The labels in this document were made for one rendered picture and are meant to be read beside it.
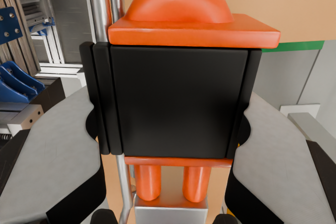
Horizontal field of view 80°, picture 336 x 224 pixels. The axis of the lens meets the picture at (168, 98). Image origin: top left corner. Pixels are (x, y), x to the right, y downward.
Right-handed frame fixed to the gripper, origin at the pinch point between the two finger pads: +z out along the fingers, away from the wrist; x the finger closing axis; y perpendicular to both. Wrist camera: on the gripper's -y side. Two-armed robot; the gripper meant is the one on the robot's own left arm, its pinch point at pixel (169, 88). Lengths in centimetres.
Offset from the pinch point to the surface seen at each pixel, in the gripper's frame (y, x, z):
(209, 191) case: 54, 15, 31
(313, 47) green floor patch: 31, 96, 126
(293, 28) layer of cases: 9, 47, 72
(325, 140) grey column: 83, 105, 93
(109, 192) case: 56, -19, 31
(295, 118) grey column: 84, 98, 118
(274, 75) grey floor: 52, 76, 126
